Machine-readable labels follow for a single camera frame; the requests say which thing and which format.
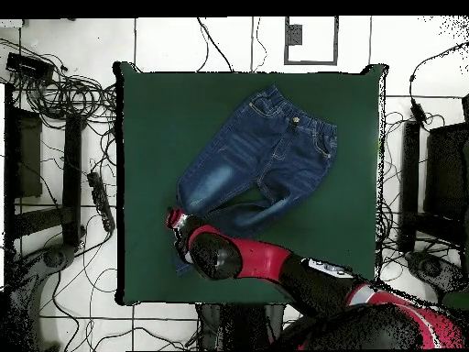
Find blue denim jeans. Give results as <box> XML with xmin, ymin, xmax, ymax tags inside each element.
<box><xmin>174</xmin><ymin>84</ymin><xmax>339</xmax><ymax>279</ymax></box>

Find dark green table cloth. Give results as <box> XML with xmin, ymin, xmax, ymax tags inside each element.
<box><xmin>114</xmin><ymin>61</ymin><xmax>388</xmax><ymax>307</ymax></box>

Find black power strip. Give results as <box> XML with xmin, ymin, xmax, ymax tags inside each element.
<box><xmin>86</xmin><ymin>170</ymin><xmax>117</xmax><ymax>234</ymax></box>

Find black metal stand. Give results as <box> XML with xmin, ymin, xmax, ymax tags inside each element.
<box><xmin>3</xmin><ymin>82</ymin><xmax>87</xmax><ymax>254</ymax></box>
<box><xmin>398</xmin><ymin>93</ymin><xmax>469</xmax><ymax>254</ymax></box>

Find grey stand base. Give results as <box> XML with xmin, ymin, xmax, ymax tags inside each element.
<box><xmin>5</xmin><ymin>243</ymin><xmax>79</xmax><ymax>351</ymax></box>

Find black rectangular box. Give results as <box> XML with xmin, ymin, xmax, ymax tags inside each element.
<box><xmin>5</xmin><ymin>51</ymin><xmax>56</xmax><ymax>81</ymax></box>

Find small grey square plate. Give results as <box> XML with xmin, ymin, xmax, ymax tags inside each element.
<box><xmin>286</xmin><ymin>23</ymin><xmax>304</xmax><ymax>46</ymax></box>

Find dark stand base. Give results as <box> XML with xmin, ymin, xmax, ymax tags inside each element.
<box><xmin>404</xmin><ymin>249</ymin><xmax>468</xmax><ymax>294</ymax></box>

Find black power adapter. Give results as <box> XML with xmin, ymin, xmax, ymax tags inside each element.
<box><xmin>409</xmin><ymin>103</ymin><xmax>427</xmax><ymax>123</ymax></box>

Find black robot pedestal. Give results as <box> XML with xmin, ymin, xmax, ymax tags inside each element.
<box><xmin>195</xmin><ymin>302</ymin><xmax>290</xmax><ymax>351</ymax></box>

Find tangled black cables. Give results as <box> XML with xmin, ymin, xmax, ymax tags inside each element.
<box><xmin>0</xmin><ymin>38</ymin><xmax>118</xmax><ymax>126</ymax></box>

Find grey square floor frame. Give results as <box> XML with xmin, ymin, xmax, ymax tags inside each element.
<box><xmin>283</xmin><ymin>16</ymin><xmax>339</xmax><ymax>66</ymax></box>

